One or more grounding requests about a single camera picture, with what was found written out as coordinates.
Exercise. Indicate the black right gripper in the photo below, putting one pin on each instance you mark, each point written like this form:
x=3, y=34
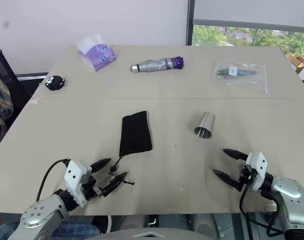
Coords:
x=246, y=175

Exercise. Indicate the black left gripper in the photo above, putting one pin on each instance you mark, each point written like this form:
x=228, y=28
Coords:
x=92, y=187

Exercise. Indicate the clear plastic bag with items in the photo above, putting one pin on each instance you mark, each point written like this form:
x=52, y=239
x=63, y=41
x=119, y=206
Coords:
x=241, y=76

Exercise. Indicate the stainless steel cup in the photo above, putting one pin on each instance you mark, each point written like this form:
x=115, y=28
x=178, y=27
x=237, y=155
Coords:
x=205, y=122

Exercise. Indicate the blue checked cloth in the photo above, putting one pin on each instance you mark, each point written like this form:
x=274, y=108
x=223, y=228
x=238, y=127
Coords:
x=74, y=230

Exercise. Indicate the grey rounded shell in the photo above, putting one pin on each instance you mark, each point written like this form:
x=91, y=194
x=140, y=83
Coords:
x=154, y=233

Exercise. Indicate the black plush toy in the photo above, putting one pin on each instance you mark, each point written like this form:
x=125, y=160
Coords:
x=54, y=83

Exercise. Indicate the purple tissue box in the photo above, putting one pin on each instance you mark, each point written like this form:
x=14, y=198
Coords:
x=99, y=57

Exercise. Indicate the folded silver purple umbrella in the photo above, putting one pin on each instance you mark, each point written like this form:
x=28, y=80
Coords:
x=154, y=65

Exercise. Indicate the open cardboard box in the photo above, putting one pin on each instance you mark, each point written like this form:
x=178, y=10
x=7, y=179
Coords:
x=297, y=65

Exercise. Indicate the black chair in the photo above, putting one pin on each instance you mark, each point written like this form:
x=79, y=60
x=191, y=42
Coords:
x=9, y=77

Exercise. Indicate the grey roller blind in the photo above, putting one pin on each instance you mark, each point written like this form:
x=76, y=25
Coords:
x=241, y=12

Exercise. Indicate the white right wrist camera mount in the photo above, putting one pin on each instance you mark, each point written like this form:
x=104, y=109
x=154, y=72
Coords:
x=260, y=162

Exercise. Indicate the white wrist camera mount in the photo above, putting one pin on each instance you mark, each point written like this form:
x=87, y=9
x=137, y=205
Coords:
x=74, y=175
x=260, y=162

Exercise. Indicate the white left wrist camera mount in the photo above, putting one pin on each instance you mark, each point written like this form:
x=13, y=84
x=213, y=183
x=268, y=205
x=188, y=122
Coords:
x=74, y=175

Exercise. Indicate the dark window frame post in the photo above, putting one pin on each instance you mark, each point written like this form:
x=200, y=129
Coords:
x=189, y=22

